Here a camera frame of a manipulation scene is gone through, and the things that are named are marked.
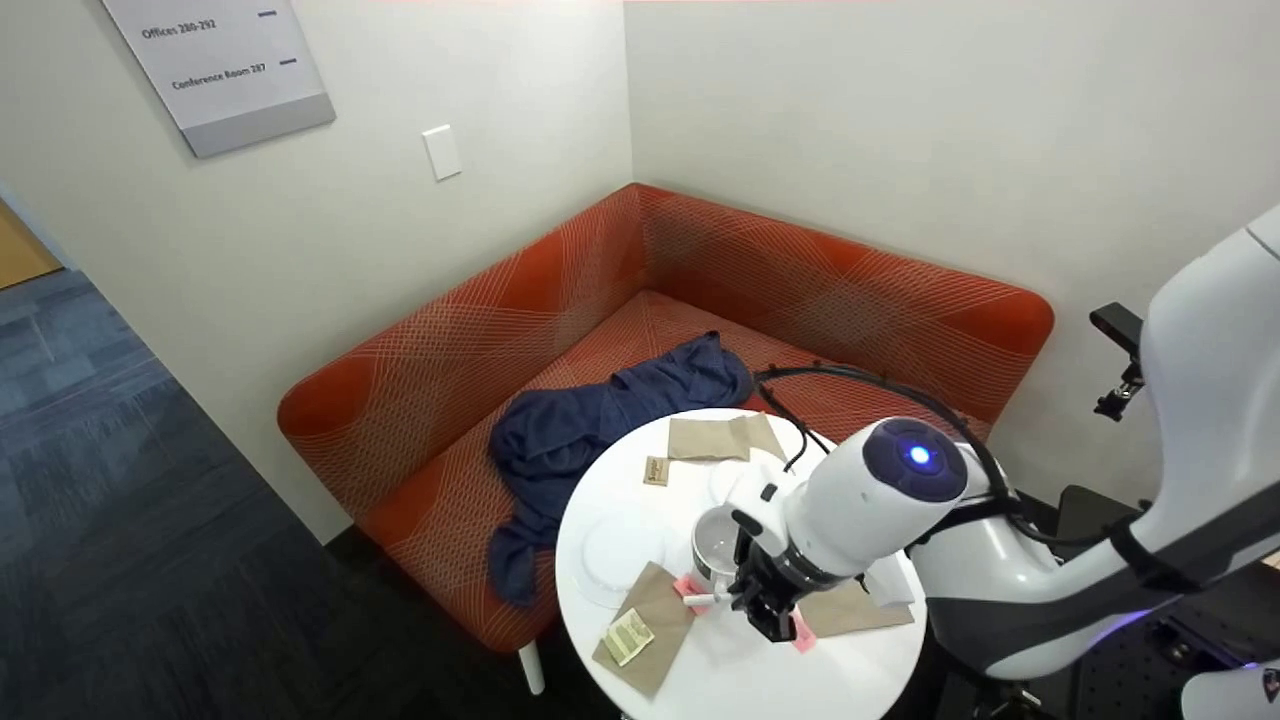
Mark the pink sweetener packet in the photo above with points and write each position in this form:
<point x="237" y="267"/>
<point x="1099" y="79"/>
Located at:
<point x="690" y="589"/>
<point x="807" y="633"/>

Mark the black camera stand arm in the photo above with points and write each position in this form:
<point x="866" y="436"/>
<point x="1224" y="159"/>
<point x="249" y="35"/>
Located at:
<point x="1118" y="354"/>

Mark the orange fabric couch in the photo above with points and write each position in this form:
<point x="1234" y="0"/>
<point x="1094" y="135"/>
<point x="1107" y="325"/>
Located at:
<point x="440" y="384"/>

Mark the tan paper card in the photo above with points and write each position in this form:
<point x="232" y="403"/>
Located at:
<point x="661" y="646"/>

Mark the round white table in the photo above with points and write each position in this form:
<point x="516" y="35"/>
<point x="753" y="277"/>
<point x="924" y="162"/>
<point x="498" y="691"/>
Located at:
<point x="746" y="682"/>

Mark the yellow wooden door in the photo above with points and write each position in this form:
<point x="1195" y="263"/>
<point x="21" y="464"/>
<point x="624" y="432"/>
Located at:
<point x="21" y="255"/>

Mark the grey wall sign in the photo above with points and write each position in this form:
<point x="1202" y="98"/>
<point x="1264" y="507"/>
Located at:
<point x="221" y="67"/>

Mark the large brown paper napkin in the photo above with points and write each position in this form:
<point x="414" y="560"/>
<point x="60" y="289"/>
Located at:
<point x="854" y="609"/>

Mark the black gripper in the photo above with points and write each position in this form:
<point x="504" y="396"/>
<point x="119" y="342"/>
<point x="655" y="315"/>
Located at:
<point x="771" y="567"/>

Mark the dark blue cloth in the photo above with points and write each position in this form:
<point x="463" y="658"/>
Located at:
<point x="574" y="432"/>

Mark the yellow green packet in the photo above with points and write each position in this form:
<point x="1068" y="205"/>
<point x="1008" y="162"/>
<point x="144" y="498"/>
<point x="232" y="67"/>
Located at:
<point x="624" y="638"/>

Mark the small plain brown packet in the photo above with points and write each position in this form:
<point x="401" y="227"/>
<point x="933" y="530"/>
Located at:
<point x="655" y="475"/>

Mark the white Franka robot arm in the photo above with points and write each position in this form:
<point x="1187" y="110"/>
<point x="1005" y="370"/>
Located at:
<point x="866" y="515"/>

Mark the white plastic housing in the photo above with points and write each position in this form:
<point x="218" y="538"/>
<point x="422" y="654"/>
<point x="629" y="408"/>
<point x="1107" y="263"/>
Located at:
<point x="1234" y="695"/>

